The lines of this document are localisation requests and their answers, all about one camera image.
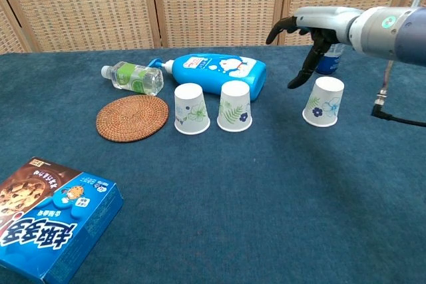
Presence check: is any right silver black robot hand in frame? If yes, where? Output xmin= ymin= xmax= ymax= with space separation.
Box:
xmin=265 ymin=6 xmax=363 ymax=90

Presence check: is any clear bottle green label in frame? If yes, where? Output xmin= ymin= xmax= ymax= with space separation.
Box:
xmin=101 ymin=61 xmax=164 ymax=96

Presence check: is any white cup green flower print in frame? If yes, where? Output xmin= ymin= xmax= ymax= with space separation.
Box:
xmin=174 ymin=82 xmax=211 ymax=136

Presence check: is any blue pump bottle cartoon label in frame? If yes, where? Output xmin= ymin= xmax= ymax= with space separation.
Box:
xmin=147 ymin=53 xmax=268 ymax=102

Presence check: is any blue felt table cloth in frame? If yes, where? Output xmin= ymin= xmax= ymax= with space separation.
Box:
xmin=0 ymin=43 xmax=426 ymax=284

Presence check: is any blue silver drink can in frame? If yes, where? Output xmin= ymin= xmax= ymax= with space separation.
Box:
xmin=314 ymin=43 xmax=347 ymax=76

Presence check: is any round woven rattan coaster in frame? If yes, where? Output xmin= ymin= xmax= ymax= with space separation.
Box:
xmin=95 ymin=94 xmax=170 ymax=143

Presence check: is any blue brown cookie box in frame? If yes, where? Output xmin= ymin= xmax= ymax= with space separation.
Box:
xmin=0 ymin=156 xmax=124 ymax=284

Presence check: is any woven rattan folding screen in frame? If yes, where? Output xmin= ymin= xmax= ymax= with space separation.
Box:
xmin=0 ymin=0 xmax=426 ymax=54

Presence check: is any white cup fern leaf print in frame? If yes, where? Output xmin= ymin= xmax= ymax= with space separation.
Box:
xmin=216 ymin=80 xmax=253 ymax=133

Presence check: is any black arm cable with connector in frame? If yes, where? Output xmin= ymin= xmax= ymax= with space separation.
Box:
xmin=371 ymin=59 xmax=426 ymax=128

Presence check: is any white cup blue flower print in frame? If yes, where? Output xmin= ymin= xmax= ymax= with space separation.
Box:
xmin=302 ymin=76 xmax=345 ymax=128

